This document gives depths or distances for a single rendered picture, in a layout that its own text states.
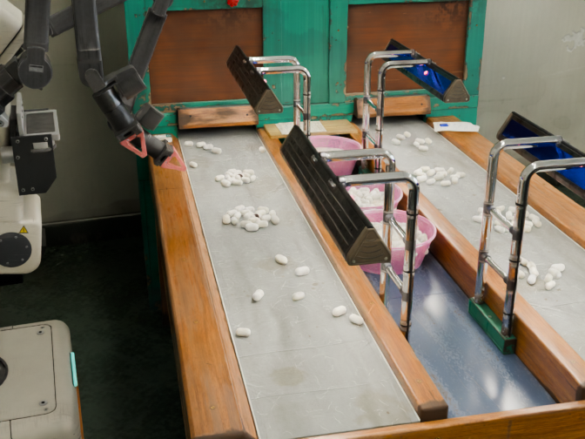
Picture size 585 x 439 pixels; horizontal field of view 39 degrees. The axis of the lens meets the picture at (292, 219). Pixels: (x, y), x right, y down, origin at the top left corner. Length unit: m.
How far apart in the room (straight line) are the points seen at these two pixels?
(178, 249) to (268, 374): 0.59
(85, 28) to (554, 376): 1.31
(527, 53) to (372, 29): 1.56
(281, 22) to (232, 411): 1.85
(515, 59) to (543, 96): 0.29
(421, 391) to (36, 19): 1.20
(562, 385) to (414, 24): 1.82
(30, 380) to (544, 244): 1.53
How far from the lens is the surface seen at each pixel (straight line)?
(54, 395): 2.51
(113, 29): 3.83
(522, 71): 4.59
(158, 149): 2.50
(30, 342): 2.78
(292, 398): 1.61
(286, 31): 3.09
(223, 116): 3.06
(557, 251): 2.28
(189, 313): 1.85
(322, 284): 2.01
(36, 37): 2.04
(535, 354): 1.84
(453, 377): 1.81
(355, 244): 1.41
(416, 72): 2.70
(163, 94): 3.09
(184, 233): 2.24
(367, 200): 2.50
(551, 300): 2.02
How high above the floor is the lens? 1.68
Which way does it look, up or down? 23 degrees down
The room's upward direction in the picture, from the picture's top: straight up
